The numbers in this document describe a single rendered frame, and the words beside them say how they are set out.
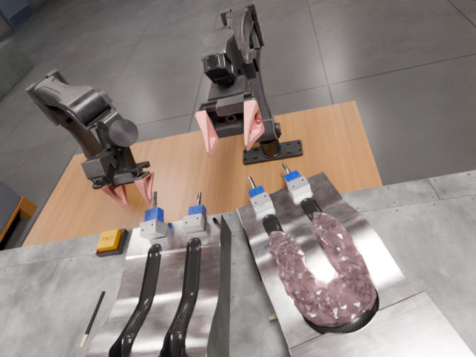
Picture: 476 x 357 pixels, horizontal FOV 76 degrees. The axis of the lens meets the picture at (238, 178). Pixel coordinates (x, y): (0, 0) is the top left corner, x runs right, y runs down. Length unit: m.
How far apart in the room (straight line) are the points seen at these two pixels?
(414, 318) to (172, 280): 0.49
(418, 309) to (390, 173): 1.42
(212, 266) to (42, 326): 0.53
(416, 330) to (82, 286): 0.84
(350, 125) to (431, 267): 0.51
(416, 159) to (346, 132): 1.07
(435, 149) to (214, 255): 1.67
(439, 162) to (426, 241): 1.29
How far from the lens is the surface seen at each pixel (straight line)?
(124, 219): 1.10
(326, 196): 0.82
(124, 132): 0.66
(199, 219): 0.79
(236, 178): 1.00
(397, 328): 0.63
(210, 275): 0.74
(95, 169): 0.67
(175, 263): 0.79
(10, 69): 6.11
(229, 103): 0.52
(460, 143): 2.22
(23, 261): 1.28
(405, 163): 2.06
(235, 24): 0.80
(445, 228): 0.86
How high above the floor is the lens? 1.51
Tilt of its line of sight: 46 degrees down
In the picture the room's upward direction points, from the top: 23 degrees counter-clockwise
